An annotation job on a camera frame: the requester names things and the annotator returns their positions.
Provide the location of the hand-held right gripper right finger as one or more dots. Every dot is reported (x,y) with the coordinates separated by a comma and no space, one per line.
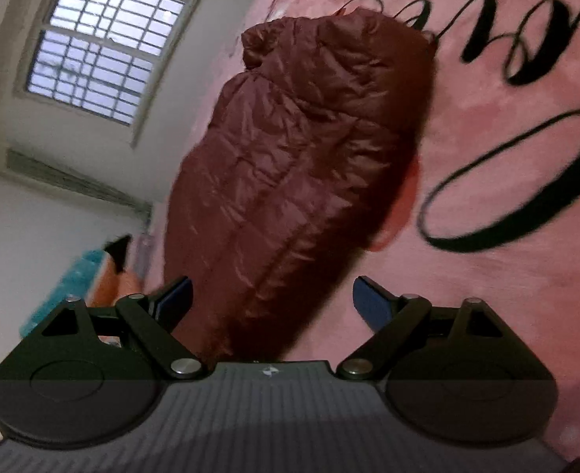
(371,303)

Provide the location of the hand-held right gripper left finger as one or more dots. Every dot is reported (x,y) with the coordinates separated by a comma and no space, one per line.
(174,305)

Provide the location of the maroon puffer jacket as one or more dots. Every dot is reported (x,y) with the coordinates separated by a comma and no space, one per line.
(294,157)

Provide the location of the orange pillow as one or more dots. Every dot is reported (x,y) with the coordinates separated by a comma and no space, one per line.
(108,286)

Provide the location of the dark cloth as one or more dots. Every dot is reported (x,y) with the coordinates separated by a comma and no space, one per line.
(120,251)

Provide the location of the pink heart printed blanket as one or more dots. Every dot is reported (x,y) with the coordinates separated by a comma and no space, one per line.
(492,281)

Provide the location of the grey patterned curtain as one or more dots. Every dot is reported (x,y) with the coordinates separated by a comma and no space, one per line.
(78,180)

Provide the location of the barred window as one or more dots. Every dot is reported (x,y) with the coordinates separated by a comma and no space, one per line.
(102,44)

